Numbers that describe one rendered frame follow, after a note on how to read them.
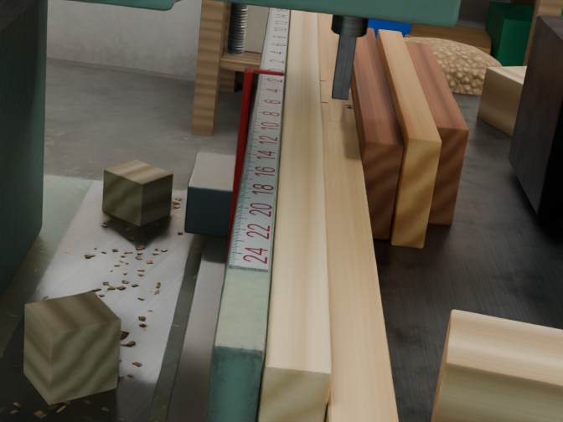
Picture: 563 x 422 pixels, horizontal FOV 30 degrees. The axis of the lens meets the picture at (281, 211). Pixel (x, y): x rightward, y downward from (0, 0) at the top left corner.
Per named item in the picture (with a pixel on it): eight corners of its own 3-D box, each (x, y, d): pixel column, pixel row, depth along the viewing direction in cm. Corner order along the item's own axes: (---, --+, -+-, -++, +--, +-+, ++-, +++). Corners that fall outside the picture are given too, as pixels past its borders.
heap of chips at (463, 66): (520, 100, 79) (528, 64, 78) (355, 81, 78) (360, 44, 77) (501, 70, 87) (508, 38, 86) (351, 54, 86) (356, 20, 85)
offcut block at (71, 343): (118, 388, 55) (121, 318, 53) (49, 406, 53) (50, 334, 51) (90, 357, 57) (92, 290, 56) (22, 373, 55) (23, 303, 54)
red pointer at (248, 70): (256, 316, 61) (284, 74, 55) (220, 311, 61) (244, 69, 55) (256, 309, 62) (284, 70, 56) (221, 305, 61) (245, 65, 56)
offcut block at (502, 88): (476, 117, 73) (485, 66, 72) (521, 115, 75) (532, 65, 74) (514, 138, 70) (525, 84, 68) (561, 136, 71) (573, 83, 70)
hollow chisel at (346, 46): (348, 100, 56) (361, 7, 54) (331, 98, 56) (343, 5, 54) (348, 95, 57) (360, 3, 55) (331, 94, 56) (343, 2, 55)
